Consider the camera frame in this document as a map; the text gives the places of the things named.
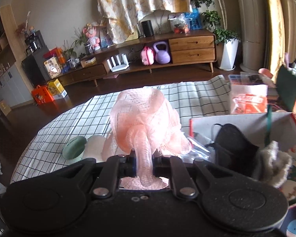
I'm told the pink mesh bath pouf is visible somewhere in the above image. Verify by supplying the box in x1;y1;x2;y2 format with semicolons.
101;88;191;190

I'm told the black face mask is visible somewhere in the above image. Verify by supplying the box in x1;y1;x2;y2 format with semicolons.
207;124;259;177

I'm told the mint green mug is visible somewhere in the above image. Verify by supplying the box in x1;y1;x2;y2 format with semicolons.
62;136;87;165

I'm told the checkered white tablecloth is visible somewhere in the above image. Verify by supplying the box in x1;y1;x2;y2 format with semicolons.
10;75;230;182

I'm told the yellow box on floor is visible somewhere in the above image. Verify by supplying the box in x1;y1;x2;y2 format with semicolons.
47;79;67;100

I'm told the orange white tissue pack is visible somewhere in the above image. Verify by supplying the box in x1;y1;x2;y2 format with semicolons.
228;74;268;115

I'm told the white router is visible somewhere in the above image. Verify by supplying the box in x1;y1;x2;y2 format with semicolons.
106;54;129;73

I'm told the orange gift bag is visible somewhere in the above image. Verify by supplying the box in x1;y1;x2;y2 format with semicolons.
31;85;54;105

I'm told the purple kettlebell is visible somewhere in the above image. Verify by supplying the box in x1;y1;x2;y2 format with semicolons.
153;41;170;64

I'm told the wooden tv cabinet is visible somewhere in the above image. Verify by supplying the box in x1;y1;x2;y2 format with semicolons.
57;29;217;86

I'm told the red cardboard box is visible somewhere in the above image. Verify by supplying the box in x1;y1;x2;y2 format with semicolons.
189;112;296;150

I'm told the snack box on cabinet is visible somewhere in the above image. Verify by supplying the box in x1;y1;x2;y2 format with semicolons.
44;56;61;78

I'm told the black mini fridge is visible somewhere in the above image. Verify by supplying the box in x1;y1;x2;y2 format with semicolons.
21;46;51;88

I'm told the white plant pot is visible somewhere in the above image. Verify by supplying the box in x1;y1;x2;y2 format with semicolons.
216;39;239;71

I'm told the black cylinder speaker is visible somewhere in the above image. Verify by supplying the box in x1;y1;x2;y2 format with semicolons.
141;20;154;38

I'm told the pink plush doll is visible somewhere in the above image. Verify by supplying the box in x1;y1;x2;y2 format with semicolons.
82;23;100;51

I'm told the bag of red snacks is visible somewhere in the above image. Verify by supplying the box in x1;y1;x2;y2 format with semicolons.
168;13;190;34

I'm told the green orange storage bin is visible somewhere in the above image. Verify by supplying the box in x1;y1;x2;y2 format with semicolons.
276;65;296;113

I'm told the floral sheet covered tv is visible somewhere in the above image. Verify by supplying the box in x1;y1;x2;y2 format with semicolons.
97;0;191;44

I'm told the yellow curtain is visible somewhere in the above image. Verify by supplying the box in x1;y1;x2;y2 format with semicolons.
266;0;285;82

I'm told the potted green tree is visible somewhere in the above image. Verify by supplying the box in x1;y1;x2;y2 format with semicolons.
191;0;240;44

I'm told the rolled beige mat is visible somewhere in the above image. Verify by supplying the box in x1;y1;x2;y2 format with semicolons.
238;0;267;73

